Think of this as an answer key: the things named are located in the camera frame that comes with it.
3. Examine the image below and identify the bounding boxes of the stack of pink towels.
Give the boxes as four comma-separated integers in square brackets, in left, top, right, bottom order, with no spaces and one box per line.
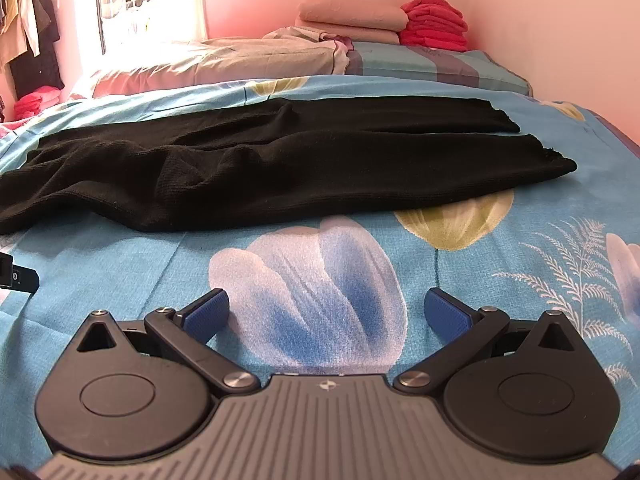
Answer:
[12,85,63,120]

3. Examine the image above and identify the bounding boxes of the blue striped pillow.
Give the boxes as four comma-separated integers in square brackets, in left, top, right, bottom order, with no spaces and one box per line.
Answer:
[345,40,533,96]

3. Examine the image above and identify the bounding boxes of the grey quilt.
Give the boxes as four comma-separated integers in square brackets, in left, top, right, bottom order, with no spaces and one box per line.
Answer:
[67,30,351,98]

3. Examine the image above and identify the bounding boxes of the bright window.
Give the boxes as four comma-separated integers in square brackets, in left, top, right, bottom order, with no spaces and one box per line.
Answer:
[97,0,196,53]

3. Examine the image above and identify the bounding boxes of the blue floral bed cover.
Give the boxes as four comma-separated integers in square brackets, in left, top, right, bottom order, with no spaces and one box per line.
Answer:
[0,74,640,466]

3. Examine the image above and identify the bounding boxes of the hanging clothes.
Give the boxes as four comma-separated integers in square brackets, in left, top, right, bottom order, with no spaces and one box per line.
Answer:
[0,0,66,101]

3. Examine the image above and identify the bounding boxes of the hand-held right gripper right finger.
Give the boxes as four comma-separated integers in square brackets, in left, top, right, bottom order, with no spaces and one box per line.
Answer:
[392,287,576,395]

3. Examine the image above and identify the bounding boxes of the black pants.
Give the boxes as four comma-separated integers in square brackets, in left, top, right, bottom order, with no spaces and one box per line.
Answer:
[0,96,578,235]

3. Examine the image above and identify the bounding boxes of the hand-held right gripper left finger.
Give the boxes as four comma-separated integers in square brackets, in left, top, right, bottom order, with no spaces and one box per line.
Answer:
[75,287,262,394]

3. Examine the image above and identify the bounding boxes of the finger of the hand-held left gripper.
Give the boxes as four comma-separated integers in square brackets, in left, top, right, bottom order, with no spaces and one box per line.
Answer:
[0,254,40,294]

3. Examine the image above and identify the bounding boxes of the red folded blanket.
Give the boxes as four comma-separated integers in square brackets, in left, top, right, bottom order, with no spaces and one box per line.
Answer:
[399,0,469,52]

